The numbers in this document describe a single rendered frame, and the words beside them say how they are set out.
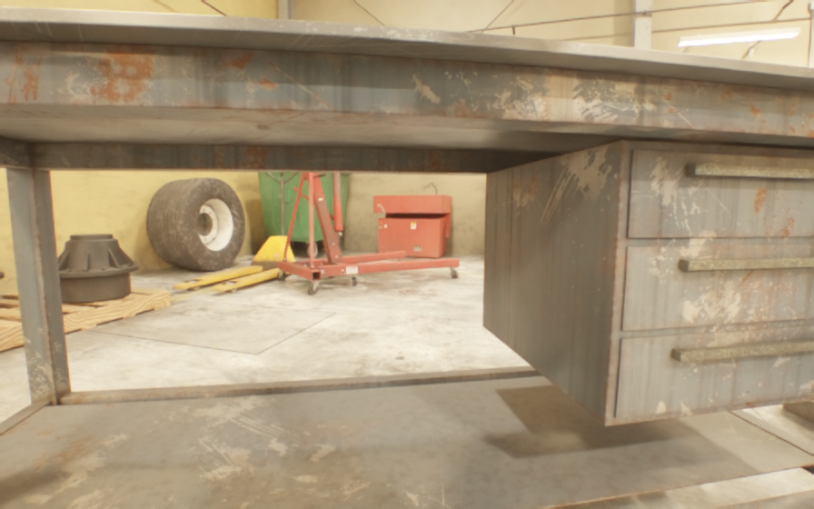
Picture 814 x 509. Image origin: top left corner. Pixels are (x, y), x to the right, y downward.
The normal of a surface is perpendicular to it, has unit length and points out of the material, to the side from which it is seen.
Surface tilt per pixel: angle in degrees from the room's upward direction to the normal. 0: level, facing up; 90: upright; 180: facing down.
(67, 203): 90
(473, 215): 90
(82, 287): 90
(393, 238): 90
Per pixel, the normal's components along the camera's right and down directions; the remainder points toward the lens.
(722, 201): 0.16, 0.11
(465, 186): -0.29, 0.11
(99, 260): 0.75, -0.18
